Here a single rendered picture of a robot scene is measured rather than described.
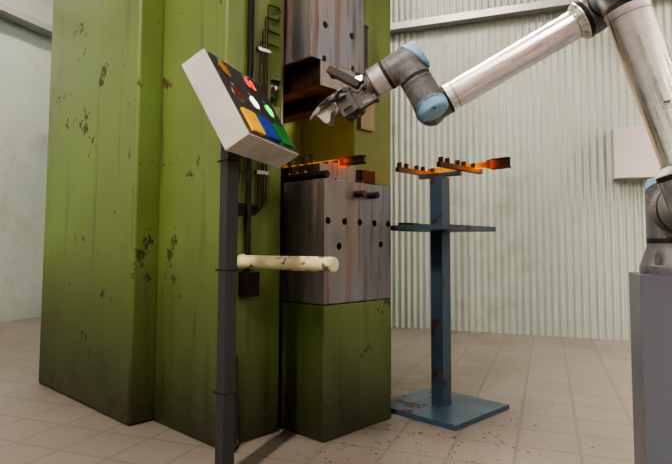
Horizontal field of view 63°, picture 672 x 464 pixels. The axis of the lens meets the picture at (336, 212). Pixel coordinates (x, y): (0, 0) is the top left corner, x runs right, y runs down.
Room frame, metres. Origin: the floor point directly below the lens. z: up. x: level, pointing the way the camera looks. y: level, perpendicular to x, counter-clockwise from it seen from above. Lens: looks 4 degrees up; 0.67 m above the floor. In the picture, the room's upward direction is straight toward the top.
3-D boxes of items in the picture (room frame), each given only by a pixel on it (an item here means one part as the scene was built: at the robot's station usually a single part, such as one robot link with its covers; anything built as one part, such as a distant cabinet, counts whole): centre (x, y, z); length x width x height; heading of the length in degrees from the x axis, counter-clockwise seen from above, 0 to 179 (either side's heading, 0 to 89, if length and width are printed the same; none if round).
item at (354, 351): (2.25, 0.11, 0.23); 0.56 x 0.38 x 0.47; 47
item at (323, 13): (2.24, 0.11, 1.56); 0.42 x 0.39 x 0.40; 47
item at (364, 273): (2.25, 0.11, 0.69); 0.56 x 0.38 x 0.45; 47
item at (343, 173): (2.21, 0.14, 0.96); 0.42 x 0.20 x 0.09; 47
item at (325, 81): (2.21, 0.14, 1.32); 0.42 x 0.20 x 0.10; 47
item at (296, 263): (1.75, 0.16, 0.62); 0.44 x 0.05 x 0.05; 47
